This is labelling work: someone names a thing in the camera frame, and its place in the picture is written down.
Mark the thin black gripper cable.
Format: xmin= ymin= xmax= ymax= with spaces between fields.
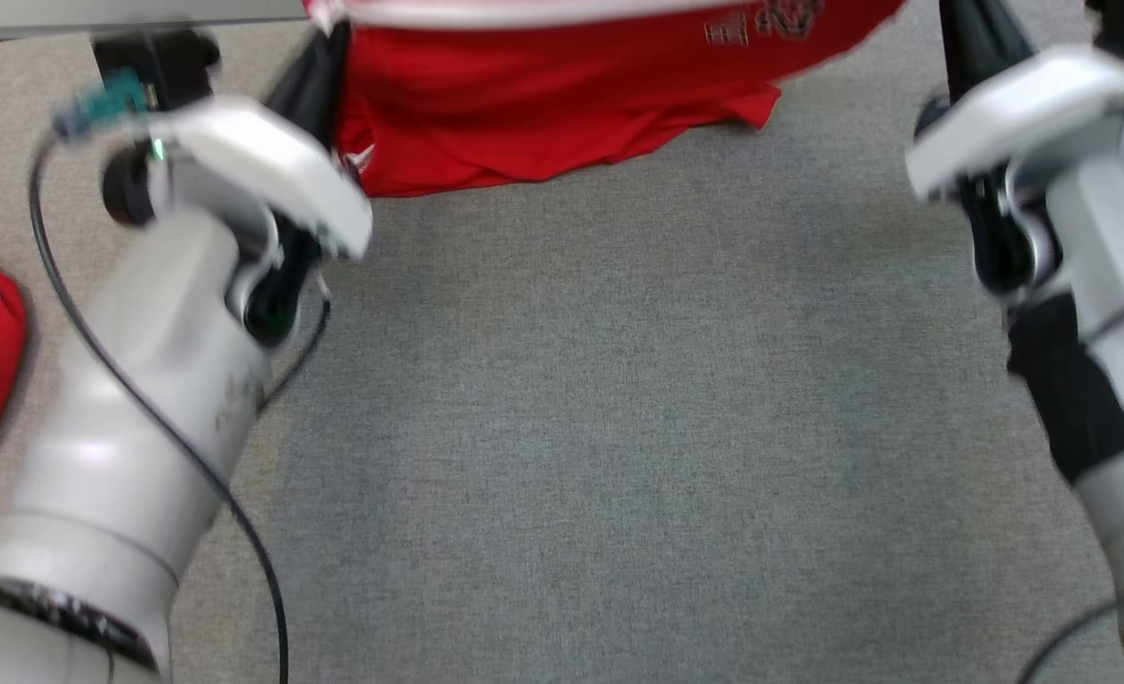
xmin=256 ymin=271 xmax=333 ymax=411

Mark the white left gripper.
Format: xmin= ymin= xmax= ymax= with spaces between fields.
xmin=148 ymin=24 xmax=373 ymax=349

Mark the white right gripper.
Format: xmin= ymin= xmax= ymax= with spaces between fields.
xmin=905 ymin=0 xmax=1124 ymax=296

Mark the black cable with teal plug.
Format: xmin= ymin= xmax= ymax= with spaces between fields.
xmin=1016 ymin=584 xmax=1124 ymax=684
xmin=28 ymin=68 xmax=292 ymax=684

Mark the red white basketball jersey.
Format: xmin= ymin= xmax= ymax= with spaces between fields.
xmin=300 ymin=0 xmax=906 ymax=199

